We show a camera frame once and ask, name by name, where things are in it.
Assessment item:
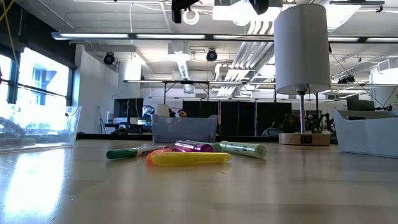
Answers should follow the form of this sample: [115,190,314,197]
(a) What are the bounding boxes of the pale green highlighter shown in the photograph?
[219,140,268,160]

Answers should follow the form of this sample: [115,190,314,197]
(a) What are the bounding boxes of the black computer monitor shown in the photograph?
[113,98,144,125]
[346,95,376,112]

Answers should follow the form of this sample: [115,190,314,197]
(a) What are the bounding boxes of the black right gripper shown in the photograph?
[248,0,270,16]

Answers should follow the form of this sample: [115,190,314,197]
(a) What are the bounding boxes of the yellow highlighter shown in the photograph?
[149,151,233,167]

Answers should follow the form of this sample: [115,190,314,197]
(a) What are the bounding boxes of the black partition panels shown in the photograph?
[182,100,293,137]

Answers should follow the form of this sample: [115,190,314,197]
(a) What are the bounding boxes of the white plastic bin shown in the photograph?
[332,108,398,159]

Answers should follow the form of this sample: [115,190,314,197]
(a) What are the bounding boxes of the green capped thin marker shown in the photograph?
[106,145,166,161]

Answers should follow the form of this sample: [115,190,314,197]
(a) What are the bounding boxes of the office chair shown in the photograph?
[261,127,284,138]

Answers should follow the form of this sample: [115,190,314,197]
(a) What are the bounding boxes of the white cable ring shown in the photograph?
[182,9,200,26]

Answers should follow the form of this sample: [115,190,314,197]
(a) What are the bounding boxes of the clear plastic container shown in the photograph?
[0,105,83,152]

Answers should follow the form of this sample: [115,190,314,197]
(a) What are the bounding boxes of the long ceiling light bar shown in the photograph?
[51,30,398,44]

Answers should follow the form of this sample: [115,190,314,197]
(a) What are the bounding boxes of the grey plastic bin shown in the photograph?
[151,114,219,144]

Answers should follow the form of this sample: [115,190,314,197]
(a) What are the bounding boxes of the small white lampshade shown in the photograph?
[155,103,170,118]

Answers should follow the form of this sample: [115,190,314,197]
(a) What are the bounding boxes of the white shade table lamp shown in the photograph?
[273,3,332,147]

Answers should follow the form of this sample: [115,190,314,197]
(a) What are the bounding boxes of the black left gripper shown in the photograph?
[171,0,200,24]

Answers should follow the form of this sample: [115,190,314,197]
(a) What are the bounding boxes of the orange highlighter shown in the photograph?
[146,147,174,165]

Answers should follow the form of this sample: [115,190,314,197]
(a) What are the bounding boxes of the purple highlighter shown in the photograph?
[172,139,215,154]

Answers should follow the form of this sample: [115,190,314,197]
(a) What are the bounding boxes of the black aluminium table frame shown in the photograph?
[76,133,340,144]

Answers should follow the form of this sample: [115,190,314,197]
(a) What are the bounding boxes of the black tripod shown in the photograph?
[96,106,106,134]

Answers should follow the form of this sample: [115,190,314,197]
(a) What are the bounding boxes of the yellow hanging cable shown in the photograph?
[0,0,18,63]

